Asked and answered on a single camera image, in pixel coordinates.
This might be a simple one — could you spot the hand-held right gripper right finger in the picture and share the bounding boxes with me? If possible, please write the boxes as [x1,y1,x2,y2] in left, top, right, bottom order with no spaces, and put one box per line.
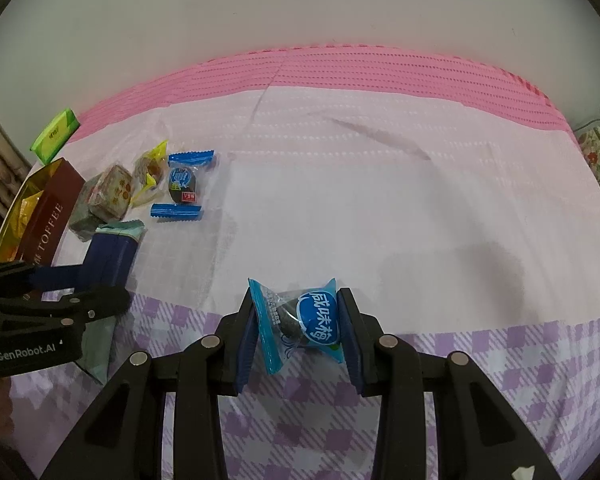
[336,287,563,480]

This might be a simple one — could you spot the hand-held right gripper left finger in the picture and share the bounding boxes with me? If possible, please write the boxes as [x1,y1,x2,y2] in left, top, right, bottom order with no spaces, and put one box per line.
[37,292,258,480]

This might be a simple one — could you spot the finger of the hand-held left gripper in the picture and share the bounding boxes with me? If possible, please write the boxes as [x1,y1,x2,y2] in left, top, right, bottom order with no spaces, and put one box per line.
[0,285,132,332]
[0,260,90,297]

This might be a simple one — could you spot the navy snack packet mint ends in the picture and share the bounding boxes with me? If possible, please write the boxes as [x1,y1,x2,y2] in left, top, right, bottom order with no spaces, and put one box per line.
[77,220,147,386]

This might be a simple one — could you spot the light blue plum candy packet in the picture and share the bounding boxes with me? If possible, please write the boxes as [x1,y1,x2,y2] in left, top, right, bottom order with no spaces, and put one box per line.
[247,277,346,376]

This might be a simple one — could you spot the brown and gold tin box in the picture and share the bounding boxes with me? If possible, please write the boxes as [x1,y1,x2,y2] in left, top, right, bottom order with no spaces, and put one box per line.
[0,157,87,267]

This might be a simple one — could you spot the yellow brown snack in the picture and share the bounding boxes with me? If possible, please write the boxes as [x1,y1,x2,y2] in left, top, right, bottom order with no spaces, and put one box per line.
[131,140,170,207]

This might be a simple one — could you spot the dark green snack packet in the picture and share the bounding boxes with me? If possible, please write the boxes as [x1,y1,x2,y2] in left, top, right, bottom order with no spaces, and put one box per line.
[69,199,107,242]

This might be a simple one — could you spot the brown cube snack clear wrapper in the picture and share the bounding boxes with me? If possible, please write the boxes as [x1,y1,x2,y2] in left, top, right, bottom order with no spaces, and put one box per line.
[86,164,134,224]

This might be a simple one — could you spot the bamboo furniture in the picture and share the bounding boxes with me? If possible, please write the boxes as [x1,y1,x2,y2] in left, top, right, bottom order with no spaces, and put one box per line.
[0,90,32,261]

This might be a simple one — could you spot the green tissue packet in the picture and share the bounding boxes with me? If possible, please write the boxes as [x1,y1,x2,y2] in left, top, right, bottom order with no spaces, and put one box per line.
[30,108,81,165]

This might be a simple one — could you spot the dark plum candy blue ends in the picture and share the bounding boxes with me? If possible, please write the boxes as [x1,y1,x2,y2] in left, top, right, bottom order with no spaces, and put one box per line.
[150,149,217,222]

